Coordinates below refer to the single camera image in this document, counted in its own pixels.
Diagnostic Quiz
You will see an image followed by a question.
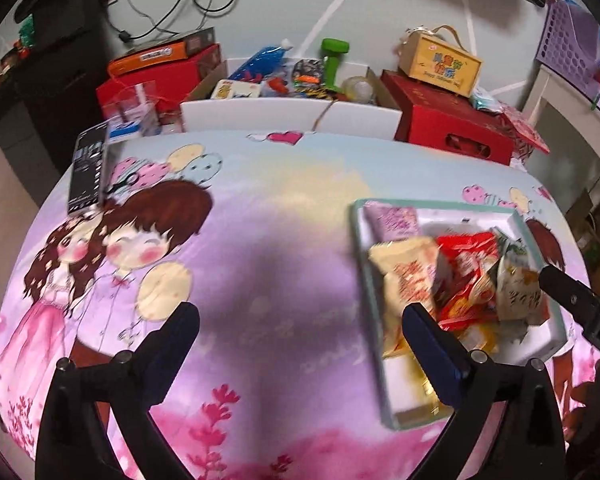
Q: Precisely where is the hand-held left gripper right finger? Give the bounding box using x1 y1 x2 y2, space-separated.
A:
401 302 566 480

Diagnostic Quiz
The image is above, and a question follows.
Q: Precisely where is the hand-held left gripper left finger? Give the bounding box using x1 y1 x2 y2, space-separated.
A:
36 301 202 480

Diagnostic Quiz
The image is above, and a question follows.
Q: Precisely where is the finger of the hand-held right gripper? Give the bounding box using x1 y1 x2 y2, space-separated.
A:
539 265 600 333

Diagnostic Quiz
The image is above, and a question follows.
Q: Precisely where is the beige printed snack packet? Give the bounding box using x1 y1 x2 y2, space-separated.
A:
497 255 551 326

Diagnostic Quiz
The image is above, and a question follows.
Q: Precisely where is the cream yellow snack packet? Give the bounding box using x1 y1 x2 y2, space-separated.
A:
369 236 443 358

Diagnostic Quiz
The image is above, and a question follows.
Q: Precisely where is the red snack packet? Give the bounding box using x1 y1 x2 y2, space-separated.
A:
435 232 501 331

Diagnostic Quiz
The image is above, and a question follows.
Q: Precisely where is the white tray with teal rim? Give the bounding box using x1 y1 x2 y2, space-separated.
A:
350 198 568 431

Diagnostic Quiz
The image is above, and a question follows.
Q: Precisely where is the cartoon printed blanket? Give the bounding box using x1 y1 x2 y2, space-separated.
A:
0 130 600 480

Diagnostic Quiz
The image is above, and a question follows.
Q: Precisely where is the purple snack packet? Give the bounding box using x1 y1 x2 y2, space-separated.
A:
365 202 422 243

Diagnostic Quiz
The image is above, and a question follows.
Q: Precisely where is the red patterned bag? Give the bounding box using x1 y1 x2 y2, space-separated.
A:
497 102 551 161

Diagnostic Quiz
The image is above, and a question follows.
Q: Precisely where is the white shelf unit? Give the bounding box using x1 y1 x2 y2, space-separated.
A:
522 57 600 261

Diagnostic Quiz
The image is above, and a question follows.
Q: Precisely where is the smartphone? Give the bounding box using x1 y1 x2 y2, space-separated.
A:
67 122 109 216

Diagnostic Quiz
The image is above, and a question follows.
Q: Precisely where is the teal packet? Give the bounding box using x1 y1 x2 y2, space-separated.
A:
470 87 503 111

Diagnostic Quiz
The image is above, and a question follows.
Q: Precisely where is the large red gift box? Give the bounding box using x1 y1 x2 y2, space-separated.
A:
380 70 515 166

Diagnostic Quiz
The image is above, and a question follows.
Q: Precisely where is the blue white box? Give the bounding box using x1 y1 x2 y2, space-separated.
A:
107 119 156 140

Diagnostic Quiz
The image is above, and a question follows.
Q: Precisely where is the white storage box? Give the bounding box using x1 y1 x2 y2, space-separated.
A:
180 57 402 142

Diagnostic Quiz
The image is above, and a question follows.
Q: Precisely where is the clear plastic box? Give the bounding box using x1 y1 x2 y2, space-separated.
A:
102 82 158 121

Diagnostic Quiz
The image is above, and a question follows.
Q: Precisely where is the purple perforated basket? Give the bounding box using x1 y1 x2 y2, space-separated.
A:
535 0 600 111

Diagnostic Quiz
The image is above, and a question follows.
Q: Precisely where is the yellow white card box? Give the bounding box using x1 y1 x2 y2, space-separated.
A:
211 80 262 101

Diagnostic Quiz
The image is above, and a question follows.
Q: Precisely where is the brown twine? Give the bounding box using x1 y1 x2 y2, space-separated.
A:
314 100 338 131

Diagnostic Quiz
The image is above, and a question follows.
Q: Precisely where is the clear plastic bottle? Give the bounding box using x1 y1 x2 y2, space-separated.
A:
341 76 376 105

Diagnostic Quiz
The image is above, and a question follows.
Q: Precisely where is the flat red gift box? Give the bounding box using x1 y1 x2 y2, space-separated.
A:
96 44 222 111

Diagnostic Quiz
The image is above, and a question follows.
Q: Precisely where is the black cabinet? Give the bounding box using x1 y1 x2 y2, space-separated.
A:
12 0 111 176

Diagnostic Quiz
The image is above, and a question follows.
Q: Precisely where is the orange box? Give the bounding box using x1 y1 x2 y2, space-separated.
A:
107 27 216 77

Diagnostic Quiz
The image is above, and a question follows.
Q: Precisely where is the blue gel pouch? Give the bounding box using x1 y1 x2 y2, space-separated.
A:
227 40 293 83

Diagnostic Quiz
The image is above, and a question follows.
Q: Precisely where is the dark colourful snack bag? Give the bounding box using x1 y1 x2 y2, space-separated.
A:
291 59 326 97

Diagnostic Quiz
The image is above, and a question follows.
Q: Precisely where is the green dumbbell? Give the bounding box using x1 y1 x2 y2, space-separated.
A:
321 38 351 93

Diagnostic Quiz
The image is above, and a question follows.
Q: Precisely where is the black ring clip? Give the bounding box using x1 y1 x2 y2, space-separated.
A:
107 172 140 193

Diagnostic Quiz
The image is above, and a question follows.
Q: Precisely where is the yellow gift box with handle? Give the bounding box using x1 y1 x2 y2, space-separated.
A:
397 25 483 97

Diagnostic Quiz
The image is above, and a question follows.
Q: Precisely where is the black power cable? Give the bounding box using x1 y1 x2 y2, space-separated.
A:
94 0 242 45

